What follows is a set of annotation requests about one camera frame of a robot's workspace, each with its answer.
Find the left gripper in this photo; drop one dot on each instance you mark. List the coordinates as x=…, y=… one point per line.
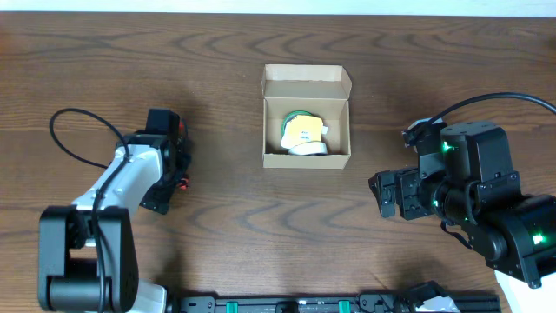
x=182, y=163

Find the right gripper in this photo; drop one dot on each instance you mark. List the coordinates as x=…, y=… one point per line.
x=402, y=194

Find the red cylindrical lighter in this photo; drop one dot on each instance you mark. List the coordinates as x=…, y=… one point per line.
x=183, y=183

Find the white tape roll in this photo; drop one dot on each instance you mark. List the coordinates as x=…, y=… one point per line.
x=309, y=149

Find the brown cardboard box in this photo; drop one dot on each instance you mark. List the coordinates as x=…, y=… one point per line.
x=321, y=90

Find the green tape roll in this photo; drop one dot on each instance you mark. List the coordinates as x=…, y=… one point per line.
x=291, y=116

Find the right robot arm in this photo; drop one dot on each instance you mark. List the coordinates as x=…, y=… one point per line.
x=465, y=177

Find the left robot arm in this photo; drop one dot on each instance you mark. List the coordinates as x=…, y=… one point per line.
x=87, y=254

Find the black mounting rail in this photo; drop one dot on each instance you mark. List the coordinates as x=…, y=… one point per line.
x=424, y=297

